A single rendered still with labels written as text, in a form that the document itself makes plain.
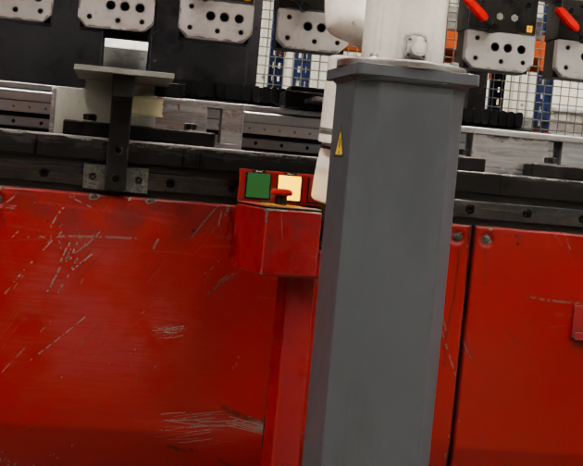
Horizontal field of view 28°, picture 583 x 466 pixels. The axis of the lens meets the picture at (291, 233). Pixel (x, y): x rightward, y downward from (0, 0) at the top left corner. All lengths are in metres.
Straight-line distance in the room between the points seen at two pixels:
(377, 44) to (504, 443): 1.06
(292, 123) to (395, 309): 1.09
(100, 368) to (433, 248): 0.87
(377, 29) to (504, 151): 0.89
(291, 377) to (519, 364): 0.55
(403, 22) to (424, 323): 0.43
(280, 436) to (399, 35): 0.80
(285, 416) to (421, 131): 0.69
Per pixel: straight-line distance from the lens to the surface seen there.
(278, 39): 2.40
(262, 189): 2.14
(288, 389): 2.10
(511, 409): 2.45
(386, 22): 1.68
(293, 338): 2.09
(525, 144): 2.54
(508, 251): 2.40
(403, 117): 1.64
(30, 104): 2.64
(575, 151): 2.58
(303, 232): 2.01
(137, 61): 2.36
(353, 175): 1.63
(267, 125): 2.66
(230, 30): 2.39
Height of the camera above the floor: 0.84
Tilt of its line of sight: 3 degrees down
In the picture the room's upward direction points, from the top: 5 degrees clockwise
